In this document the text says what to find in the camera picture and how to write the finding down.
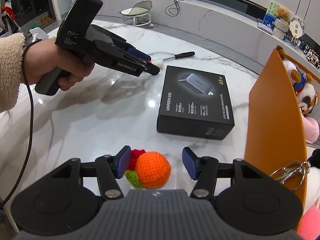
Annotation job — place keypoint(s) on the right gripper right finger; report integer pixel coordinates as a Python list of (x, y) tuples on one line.
[(203, 170)]

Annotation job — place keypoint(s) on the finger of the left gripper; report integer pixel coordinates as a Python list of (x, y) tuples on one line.
[(139, 54), (152, 69)]

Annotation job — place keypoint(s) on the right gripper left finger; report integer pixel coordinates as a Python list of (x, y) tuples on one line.
[(110, 168)]

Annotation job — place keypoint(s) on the orange crochet carrot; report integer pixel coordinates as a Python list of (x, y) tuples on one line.
[(148, 170)]

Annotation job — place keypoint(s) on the white black plush toy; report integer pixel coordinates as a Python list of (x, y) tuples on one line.
[(305, 172)]

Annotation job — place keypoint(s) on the pink foam pad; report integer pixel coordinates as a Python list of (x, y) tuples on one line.
[(310, 225)]

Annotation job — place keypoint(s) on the brown sailor plush dog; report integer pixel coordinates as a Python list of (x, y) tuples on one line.
[(305, 92)]

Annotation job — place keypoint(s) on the white red glue bottle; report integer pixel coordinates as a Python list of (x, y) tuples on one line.
[(157, 62)]

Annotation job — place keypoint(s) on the cream fleece sleeve forearm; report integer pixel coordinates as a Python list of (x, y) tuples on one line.
[(10, 69)]

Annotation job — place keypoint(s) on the person's left hand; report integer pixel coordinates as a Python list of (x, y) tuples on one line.
[(45, 56)]

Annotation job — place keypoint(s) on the small white stool chair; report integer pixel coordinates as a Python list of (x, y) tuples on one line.
[(138, 15)]

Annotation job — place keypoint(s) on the black charger box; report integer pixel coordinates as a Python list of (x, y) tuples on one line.
[(195, 103)]

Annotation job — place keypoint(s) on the white phone stand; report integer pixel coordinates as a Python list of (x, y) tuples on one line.
[(38, 34)]

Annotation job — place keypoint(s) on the orange storage box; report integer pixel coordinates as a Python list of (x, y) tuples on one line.
[(275, 139)]

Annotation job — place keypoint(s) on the white marble tv console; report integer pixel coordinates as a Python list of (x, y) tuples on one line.
[(214, 23)]

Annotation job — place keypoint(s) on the small brown teddy bear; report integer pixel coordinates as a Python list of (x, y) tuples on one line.
[(282, 14)]

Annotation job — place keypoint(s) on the round white paper fan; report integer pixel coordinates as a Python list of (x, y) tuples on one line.
[(296, 31)]

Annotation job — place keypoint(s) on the black white patterned items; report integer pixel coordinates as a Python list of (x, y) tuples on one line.
[(310, 54)]

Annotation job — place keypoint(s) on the black handle screwdriver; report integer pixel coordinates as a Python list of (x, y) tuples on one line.
[(180, 56)]

